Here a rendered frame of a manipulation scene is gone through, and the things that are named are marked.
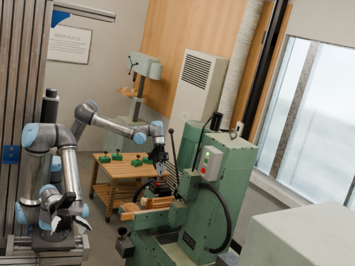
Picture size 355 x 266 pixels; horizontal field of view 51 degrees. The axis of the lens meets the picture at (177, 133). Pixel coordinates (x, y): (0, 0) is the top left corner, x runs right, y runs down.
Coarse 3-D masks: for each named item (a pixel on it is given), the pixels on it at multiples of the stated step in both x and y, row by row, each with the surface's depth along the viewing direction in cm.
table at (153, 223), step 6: (138, 204) 239; (120, 210) 232; (126, 222) 226; (132, 222) 220; (138, 222) 220; (144, 222) 222; (150, 222) 225; (156, 222) 228; (162, 222) 230; (168, 222) 233; (132, 228) 220; (138, 228) 221; (144, 228) 224
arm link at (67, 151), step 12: (60, 132) 179; (60, 144) 180; (72, 144) 182; (60, 156) 182; (72, 156) 180; (72, 168) 178; (72, 180) 176; (72, 204) 172; (84, 204) 176; (84, 216) 174
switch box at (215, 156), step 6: (204, 150) 193; (210, 150) 190; (216, 150) 191; (204, 156) 193; (210, 156) 189; (216, 156) 188; (222, 156) 190; (210, 162) 189; (216, 162) 189; (198, 168) 198; (204, 168) 193; (210, 168) 190; (216, 168) 191; (204, 174) 193; (210, 174) 190; (216, 174) 193; (210, 180) 192
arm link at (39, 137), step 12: (24, 132) 176; (36, 132) 173; (48, 132) 176; (24, 144) 173; (36, 144) 174; (48, 144) 178; (36, 156) 178; (36, 168) 180; (36, 180) 182; (24, 192) 184; (36, 192) 185; (24, 204) 184; (36, 204) 185; (24, 216) 184; (36, 216) 188
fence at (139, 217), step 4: (152, 212) 223; (156, 212) 225; (160, 212) 226; (164, 212) 228; (168, 212) 230; (136, 216) 217; (140, 216) 219; (144, 216) 220; (148, 216) 222; (152, 216) 224; (156, 216) 226; (160, 216) 228; (164, 216) 230; (136, 220) 218; (140, 220) 220; (144, 220) 221
